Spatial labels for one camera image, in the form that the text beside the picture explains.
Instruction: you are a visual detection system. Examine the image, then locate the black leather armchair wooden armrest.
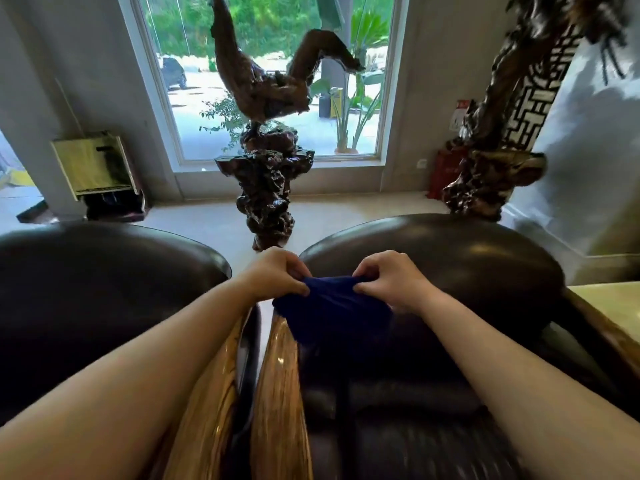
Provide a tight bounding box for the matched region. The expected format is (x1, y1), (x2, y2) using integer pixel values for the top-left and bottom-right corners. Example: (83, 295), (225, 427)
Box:
(0, 221), (261, 480)
(250, 213), (640, 480)

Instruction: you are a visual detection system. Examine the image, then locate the white wall sign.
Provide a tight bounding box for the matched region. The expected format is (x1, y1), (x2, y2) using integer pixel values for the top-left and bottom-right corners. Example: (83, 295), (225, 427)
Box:
(449, 99), (471, 133)

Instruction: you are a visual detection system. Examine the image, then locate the potted palm plant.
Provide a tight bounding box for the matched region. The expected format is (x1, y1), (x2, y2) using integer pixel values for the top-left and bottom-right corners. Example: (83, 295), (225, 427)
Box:
(310, 10), (388, 154)

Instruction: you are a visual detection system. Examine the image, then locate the person's right hand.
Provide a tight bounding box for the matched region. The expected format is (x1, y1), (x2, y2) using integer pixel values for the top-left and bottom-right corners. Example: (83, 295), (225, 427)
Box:
(352, 250), (441, 315)

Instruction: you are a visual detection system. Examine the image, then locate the person's left forearm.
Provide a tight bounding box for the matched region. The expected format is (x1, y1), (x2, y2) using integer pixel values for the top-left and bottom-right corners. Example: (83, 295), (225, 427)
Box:
(0, 275), (258, 480)

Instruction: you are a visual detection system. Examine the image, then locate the dark parked car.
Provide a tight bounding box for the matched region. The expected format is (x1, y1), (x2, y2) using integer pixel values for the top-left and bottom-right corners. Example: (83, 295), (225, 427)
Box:
(159, 56), (188, 91)

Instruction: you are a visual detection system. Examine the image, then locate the person's right forearm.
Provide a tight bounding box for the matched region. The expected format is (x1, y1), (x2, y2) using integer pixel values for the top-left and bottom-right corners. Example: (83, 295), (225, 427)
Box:
(415, 287), (640, 480)

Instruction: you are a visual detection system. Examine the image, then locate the window frame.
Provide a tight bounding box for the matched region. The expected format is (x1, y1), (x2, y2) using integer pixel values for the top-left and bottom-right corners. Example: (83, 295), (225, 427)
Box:
(117, 0), (411, 200)

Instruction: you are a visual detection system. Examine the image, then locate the dark root carving sculpture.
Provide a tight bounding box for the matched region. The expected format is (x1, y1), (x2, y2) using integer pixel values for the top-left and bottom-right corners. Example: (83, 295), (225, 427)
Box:
(207, 0), (366, 253)

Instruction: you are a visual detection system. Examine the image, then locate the dark blue cloth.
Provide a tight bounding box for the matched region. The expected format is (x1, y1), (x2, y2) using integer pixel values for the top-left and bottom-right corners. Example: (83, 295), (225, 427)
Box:
(272, 276), (396, 348)

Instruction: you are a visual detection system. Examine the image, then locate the tall dark root carving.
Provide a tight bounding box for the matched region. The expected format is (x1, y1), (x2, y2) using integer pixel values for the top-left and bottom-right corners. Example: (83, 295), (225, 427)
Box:
(442, 0), (631, 223)

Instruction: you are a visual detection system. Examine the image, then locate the yellow black bin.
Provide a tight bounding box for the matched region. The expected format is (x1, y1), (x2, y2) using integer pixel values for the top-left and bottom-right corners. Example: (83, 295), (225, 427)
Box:
(319, 87), (346, 119)

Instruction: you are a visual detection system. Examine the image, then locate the lattice wooden screen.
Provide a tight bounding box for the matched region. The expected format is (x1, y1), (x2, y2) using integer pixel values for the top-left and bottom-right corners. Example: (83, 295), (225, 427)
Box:
(500, 25), (586, 153)

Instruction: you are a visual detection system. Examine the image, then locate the red fire extinguisher box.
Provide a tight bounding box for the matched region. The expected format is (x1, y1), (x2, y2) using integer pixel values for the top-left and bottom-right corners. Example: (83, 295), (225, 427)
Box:
(427, 147), (468, 201)

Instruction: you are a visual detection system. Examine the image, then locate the black stand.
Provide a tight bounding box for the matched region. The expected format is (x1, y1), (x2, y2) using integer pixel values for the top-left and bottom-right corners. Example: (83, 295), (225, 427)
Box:
(82, 191), (150, 223)

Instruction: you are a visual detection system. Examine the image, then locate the person's left hand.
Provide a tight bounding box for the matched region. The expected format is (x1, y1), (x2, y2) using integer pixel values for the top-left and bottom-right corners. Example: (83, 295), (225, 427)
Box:
(240, 246), (313, 302)

